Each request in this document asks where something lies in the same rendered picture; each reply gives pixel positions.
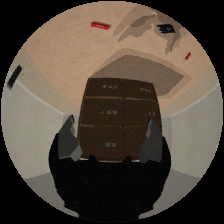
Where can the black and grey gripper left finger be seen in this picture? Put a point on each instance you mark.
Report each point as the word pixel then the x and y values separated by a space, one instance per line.
pixel 64 150

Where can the red aa battery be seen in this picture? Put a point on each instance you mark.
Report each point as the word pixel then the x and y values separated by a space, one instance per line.
pixel 102 26

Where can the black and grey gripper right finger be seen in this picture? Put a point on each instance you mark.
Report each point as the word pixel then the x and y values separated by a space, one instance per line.
pixel 155 153

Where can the brown wooden chest of drawers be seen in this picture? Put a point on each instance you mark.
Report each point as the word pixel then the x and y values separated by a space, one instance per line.
pixel 123 111

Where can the dark brown wooden drawer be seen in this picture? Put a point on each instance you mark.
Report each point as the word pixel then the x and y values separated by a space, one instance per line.
pixel 104 88
pixel 133 142
pixel 135 90
pixel 109 113
pixel 109 143
pixel 135 114

